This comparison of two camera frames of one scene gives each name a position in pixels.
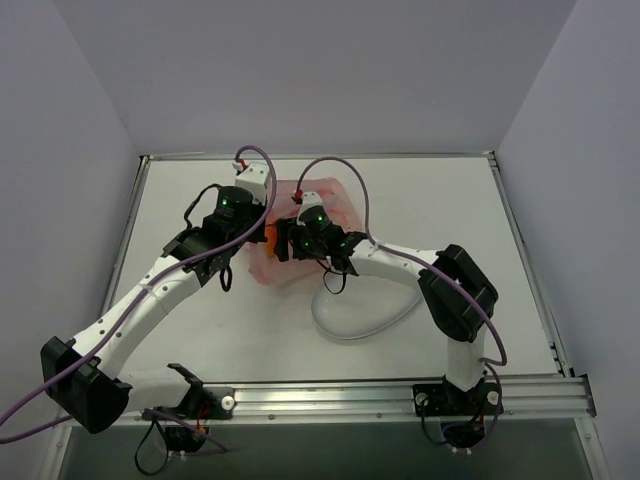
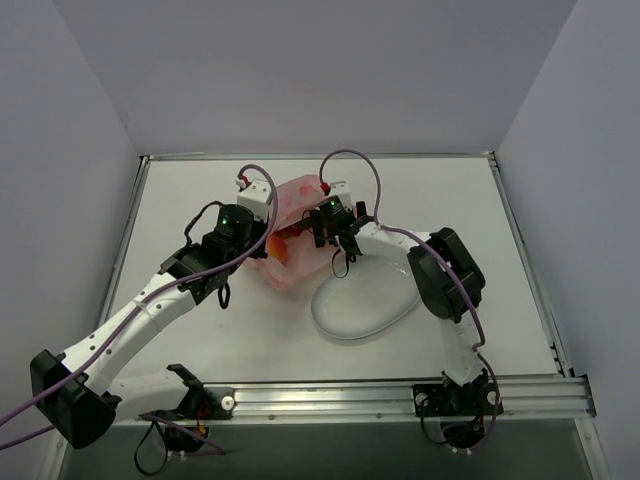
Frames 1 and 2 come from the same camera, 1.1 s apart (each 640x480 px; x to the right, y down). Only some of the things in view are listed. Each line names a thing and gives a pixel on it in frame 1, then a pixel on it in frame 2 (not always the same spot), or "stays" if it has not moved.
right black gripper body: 281,240 -> 320,226
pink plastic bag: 337,210 stays
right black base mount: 441,399 stays
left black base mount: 209,403 stays
